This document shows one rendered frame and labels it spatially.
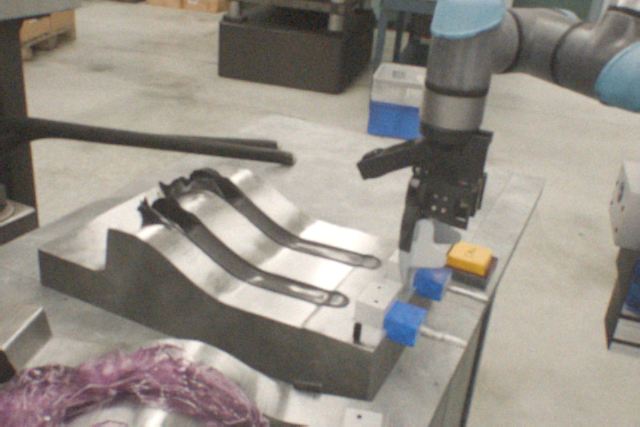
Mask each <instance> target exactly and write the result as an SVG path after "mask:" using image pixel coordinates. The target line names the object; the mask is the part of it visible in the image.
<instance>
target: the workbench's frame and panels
mask: <svg viewBox="0 0 640 427"><path fill-rule="evenodd" d="M542 191H543V188H542V190H541V192H540V195H539V197H538V199H537V201H536V203H535V205H534V207H533V209H532V211H531V213H529V215H528V218H527V221H526V223H525V225H524V227H523V229H522V231H521V233H520V235H519V237H518V239H517V241H516V243H515V246H514V248H513V250H512V252H511V255H510V257H509V259H508V261H507V263H506V265H505V267H504V269H503V272H502V274H501V276H500V278H499V280H498V282H496V283H497V284H495V286H494V288H493V291H492V293H491V295H490V297H489V300H488V302H487V304H486V306H485V308H484V310H483V312H482V314H481V316H480V318H479V320H478V322H477V326H476V328H475V330H474V332H473V334H472V336H471V338H470V340H469V342H468V344H467V347H466V348H465V351H464V353H463V355H462V357H461V360H460V362H458V364H457V366H456V368H455V370H454V372H453V374H452V377H451V379H450V381H449V383H448V385H447V387H446V389H445V392H444V394H443V396H442V398H441V400H440V403H439V405H438V407H437V409H436V411H435V413H434V415H433V417H432V419H431V421H430V424H429V426H428V427H467V423H468V418H469V413H470V409H471V404H472V400H473V395H474V391H475V385H476V381H477V376H478V372H479V367H480V363H481V358H482V353H483V348H484V344H485V339H486V335H487V331H488V326H489V321H490V316H491V312H492V307H493V303H494V298H495V294H497V288H498V285H499V283H500V281H501V279H502V277H503V275H504V273H505V271H506V269H507V266H508V264H509V262H510V260H511V258H512V256H513V254H514V251H515V248H516V246H517V244H518V242H519V240H520V238H521V236H522V234H523V232H524V229H525V227H526V225H527V223H528V221H529V219H531V216H532V214H533V212H534V209H535V207H536V205H537V203H538V201H539V199H540V197H541V195H542Z"/></svg>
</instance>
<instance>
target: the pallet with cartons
mask: <svg viewBox="0 0 640 427"><path fill-rule="evenodd" d="M74 22H75V9H74V10H68V11H60V12H54V13H51V16H50V17H44V20H37V19H30V20H25V21H24V23H23V26H22V29H21V31H20V41H21V51H22V61H23V62H27V61H29V60H31V57H32V50H31V49H34V50H44V51H51V50H53V49H55V48H57V47H58V46H57V45H56V40H65V41H74V40H76V39H77V38H76V28H75V27H76V26H75V23H74Z"/></svg>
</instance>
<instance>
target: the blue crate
mask: <svg viewBox="0 0 640 427"><path fill-rule="evenodd" d="M419 109H420V107H414V106H407V105H400V103H393V102H386V101H379V100H372V99H371V101H370V111H369V118H368V119H369V120H368V126H367V133H369V134H373V135H379V136H386V137H392V138H399V139H406V140H409V139H412V138H415V137H418V136H421V134H420V133H419V132H418V127H419V121H420V117H419Z"/></svg>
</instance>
